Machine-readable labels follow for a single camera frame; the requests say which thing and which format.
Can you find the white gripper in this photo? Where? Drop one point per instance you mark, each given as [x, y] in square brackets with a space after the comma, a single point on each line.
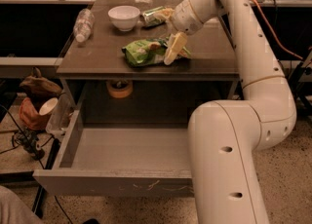
[183, 18]

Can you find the green rice chip bag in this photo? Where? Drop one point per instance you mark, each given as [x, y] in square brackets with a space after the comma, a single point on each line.
[151, 51]

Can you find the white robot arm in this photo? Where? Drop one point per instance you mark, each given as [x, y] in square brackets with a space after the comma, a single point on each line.
[223, 134]

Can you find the grey cabinet with glossy top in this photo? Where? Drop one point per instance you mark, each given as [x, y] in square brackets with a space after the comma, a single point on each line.
[209, 74]

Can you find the brown cloth bag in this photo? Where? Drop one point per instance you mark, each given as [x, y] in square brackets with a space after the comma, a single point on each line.
[37, 86]

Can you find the open grey top drawer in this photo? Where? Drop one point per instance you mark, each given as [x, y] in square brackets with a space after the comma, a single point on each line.
[101, 155]

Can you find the green soda can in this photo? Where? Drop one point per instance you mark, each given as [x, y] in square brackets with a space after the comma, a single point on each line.
[148, 17]

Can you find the white ceramic bowl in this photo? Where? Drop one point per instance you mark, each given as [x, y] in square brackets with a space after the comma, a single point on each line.
[124, 18]

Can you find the orange tape roll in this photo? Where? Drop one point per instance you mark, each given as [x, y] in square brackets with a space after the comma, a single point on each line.
[119, 89]

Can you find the clear plastic water bottle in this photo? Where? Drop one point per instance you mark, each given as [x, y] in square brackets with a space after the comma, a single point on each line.
[83, 26]

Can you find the clear plastic container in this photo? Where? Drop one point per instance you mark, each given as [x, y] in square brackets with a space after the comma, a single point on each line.
[60, 117]

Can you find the grey cloth corner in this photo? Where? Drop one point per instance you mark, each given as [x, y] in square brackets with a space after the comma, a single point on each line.
[14, 211]

